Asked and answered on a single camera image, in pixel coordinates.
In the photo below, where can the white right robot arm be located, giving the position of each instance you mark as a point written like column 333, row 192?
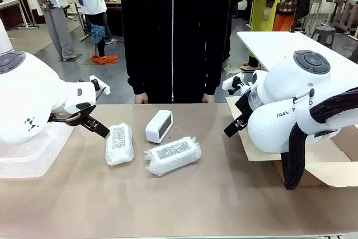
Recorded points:
column 288, row 93

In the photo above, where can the person's right forearm black sleeve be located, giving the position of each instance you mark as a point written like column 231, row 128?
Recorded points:
column 137, row 68

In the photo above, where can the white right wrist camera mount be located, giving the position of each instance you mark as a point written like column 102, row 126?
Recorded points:
column 230, row 81

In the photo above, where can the person in black hoodie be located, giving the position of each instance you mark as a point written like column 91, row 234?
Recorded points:
column 173, row 32

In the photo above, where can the white side table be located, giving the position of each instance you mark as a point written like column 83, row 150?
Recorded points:
column 265, row 46

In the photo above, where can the person's left hand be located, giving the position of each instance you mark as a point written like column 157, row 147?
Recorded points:
column 209, row 98

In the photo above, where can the figure in yellow apron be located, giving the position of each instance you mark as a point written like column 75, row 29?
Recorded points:
column 261, row 12

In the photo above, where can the cluttered workstation desk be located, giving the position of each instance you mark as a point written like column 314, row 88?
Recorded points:
column 345, row 9

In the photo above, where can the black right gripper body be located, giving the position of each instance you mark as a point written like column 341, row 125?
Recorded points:
column 245, row 107

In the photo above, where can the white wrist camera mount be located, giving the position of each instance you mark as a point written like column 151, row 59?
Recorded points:
column 103, row 85
column 230, row 81

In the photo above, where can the brown cardboard box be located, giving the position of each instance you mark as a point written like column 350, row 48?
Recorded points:
column 260, row 144

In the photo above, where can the unwrapped white digital clock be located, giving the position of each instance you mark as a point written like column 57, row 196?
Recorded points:
column 152, row 131

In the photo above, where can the person's left forearm black sleeve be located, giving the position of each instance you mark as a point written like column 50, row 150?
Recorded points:
column 214, row 68

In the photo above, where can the grey round stool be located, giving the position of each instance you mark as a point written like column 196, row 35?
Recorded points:
column 323, row 34

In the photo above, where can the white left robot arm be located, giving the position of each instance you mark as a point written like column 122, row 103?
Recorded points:
column 28, row 90

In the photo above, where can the large bubble-wrapped clock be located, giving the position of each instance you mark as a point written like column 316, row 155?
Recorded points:
column 173, row 162

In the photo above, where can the orange cloth on floor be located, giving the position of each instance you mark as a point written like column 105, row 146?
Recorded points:
column 104, row 59

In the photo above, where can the clear plastic container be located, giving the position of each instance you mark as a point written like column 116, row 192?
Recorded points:
column 33, row 160

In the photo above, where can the figure in orange trousers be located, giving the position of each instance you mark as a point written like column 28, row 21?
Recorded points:
column 285, row 12

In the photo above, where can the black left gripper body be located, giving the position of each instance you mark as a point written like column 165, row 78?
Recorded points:
column 78, row 120

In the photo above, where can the small bubble-wrapped clock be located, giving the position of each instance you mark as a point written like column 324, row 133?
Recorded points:
column 118, row 153

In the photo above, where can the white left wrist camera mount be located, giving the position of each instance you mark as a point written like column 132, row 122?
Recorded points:
column 103, row 85

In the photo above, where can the person's right hand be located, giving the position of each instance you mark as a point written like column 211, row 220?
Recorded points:
column 140, row 98

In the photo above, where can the mannequin in grey trousers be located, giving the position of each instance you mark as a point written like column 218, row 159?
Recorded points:
column 60, row 26

